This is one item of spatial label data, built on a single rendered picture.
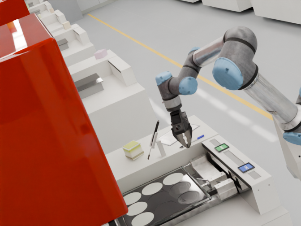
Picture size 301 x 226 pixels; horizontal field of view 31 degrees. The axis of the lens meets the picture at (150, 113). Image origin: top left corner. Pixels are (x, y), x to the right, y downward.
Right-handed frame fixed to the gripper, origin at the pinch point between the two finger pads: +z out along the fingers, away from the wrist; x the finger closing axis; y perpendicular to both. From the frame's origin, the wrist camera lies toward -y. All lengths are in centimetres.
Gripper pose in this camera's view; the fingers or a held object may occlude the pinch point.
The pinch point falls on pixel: (187, 146)
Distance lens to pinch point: 243.7
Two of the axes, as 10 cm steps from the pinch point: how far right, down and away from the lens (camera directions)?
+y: 0.3, -3.9, 9.2
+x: -9.4, 3.0, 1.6
